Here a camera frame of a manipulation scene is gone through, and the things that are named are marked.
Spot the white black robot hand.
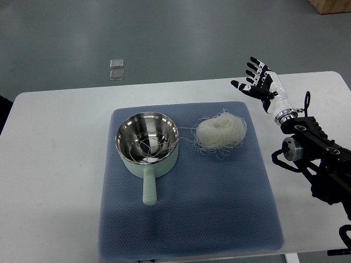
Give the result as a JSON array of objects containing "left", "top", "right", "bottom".
[{"left": 231, "top": 57, "right": 297, "bottom": 125}]

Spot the white vermicelli bundle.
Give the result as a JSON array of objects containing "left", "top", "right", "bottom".
[{"left": 178, "top": 109, "right": 247, "bottom": 159}]

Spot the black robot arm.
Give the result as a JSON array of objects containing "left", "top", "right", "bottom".
[{"left": 271, "top": 117, "right": 350, "bottom": 218}]

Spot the mint green steel pot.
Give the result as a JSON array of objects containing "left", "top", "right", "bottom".
[{"left": 116, "top": 112, "right": 179, "bottom": 205}]

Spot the brown cardboard box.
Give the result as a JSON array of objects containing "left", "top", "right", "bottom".
[{"left": 310, "top": 0, "right": 350, "bottom": 15}]

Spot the blue textured mat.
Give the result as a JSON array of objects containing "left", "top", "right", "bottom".
[{"left": 99, "top": 101, "right": 284, "bottom": 261}]

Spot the upper clear floor plate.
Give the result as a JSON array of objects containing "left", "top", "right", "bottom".
[{"left": 110, "top": 59, "right": 124, "bottom": 68}]

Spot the dark object at left edge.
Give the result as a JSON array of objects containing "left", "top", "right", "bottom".
[{"left": 0, "top": 96, "right": 13, "bottom": 133}]

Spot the black cable loop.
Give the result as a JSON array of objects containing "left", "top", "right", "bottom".
[{"left": 297, "top": 91, "right": 312, "bottom": 118}]

